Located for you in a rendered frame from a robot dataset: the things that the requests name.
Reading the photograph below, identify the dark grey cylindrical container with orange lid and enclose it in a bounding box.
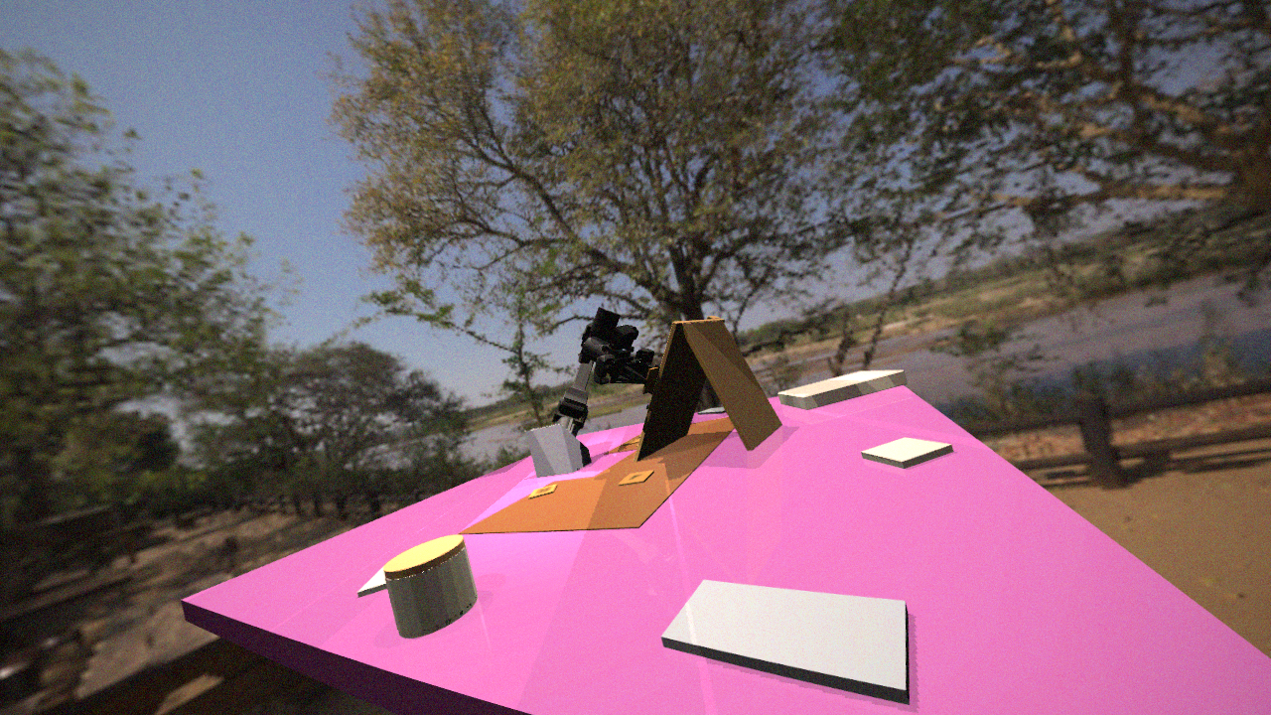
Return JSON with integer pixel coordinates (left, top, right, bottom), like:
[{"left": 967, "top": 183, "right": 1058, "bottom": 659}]
[{"left": 383, "top": 533, "right": 478, "bottom": 639}]

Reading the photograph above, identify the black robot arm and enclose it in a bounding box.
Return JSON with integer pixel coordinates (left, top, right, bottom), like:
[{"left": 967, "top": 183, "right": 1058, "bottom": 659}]
[{"left": 552, "top": 307, "right": 638, "bottom": 437}]

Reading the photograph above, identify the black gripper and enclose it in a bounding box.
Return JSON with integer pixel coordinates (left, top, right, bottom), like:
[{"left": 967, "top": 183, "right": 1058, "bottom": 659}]
[{"left": 594, "top": 343, "right": 655, "bottom": 385}]

